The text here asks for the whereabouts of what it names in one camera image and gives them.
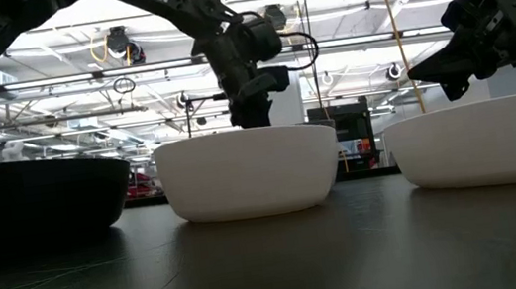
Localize black bowl with white inside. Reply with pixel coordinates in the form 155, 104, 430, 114
0, 144, 140, 248

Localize red object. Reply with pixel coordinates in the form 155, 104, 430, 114
122, 168, 165, 201

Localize yellow cable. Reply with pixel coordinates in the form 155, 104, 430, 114
377, 0, 428, 119

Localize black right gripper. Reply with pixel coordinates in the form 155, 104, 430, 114
397, 0, 516, 107

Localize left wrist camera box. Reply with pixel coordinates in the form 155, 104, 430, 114
255, 63, 293, 96

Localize single white plate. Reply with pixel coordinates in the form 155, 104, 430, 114
151, 117, 347, 231

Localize black cabinet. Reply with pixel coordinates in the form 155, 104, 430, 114
305, 98, 382, 178

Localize black pole stand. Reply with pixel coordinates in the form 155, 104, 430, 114
180, 91, 234, 140

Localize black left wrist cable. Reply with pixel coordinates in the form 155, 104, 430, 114
276, 28, 323, 74

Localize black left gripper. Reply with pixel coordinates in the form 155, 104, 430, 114
207, 38, 276, 134

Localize white machine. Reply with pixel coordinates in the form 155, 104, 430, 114
0, 139, 27, 164

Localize hanging cable reel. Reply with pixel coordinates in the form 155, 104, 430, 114
262, 2, 290, 34
103, 22, 148, 69

